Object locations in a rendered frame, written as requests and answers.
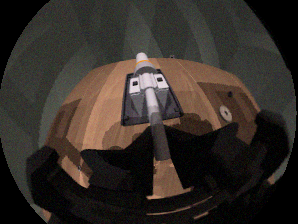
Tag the grey metal shaft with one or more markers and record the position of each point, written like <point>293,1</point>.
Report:
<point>161,149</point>

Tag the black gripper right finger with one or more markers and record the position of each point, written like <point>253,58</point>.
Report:
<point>188,151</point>

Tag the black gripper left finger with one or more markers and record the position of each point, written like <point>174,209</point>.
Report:
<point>136,160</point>

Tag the beige flat washer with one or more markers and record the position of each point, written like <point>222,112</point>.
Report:
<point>224,117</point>

